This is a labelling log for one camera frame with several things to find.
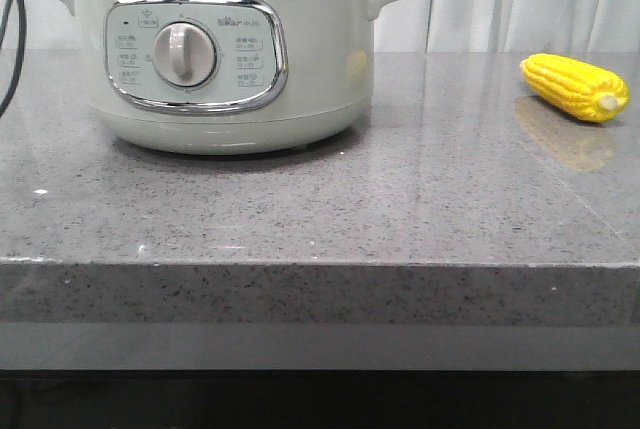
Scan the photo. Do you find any black cable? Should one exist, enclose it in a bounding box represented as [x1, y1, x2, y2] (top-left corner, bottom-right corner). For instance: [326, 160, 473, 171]
[0, 0, 37, 115]

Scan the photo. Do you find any yellow corn cob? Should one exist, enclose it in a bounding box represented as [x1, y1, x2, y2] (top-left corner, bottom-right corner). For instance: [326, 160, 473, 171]
[519, 53, 630, 123]

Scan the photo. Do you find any pale green electric cooking pot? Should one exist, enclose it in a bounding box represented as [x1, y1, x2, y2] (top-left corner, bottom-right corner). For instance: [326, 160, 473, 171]
[59, 0, 399, 155]

